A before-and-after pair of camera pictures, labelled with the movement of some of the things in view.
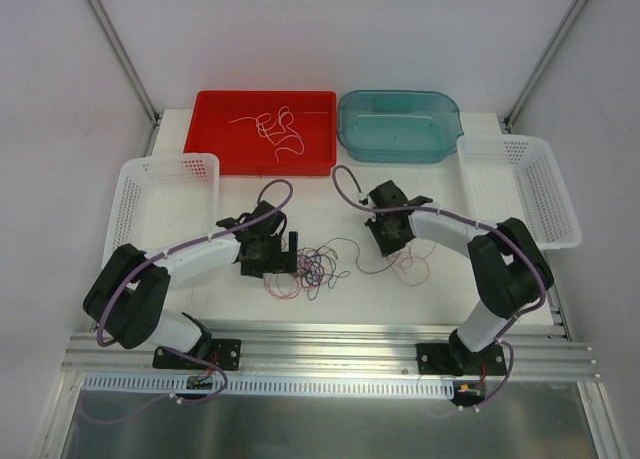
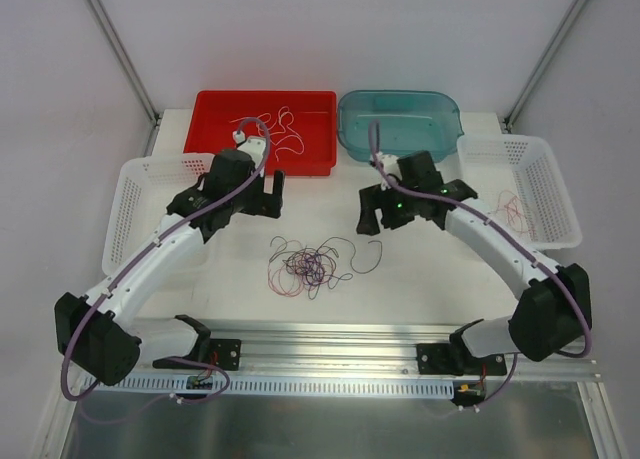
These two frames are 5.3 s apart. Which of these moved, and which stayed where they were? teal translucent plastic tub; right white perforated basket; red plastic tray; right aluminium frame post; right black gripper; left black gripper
Moved: right black gripper; left black gripper
Stayed: right aluminium frame post; teal translucent plastic tub; right white perforated basket; red plastic tray
